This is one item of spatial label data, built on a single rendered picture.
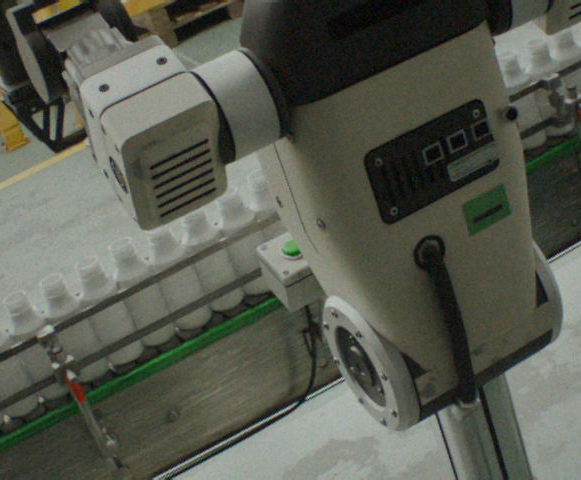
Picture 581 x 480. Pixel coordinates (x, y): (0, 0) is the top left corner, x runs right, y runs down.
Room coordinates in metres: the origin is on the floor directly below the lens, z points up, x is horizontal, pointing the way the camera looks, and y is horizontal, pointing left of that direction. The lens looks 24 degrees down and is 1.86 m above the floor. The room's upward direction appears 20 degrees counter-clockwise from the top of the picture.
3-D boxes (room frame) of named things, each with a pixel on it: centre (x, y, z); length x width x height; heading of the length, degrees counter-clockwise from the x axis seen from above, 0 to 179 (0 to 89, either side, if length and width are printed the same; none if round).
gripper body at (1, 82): (1.60, 0.25, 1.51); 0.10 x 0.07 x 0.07; 18
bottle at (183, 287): (1.78, 0.18, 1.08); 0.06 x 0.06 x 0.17
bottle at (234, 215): (1.81, 0.07, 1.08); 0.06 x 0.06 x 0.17
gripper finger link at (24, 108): (1.59, 0.25, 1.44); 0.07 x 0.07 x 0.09; 18
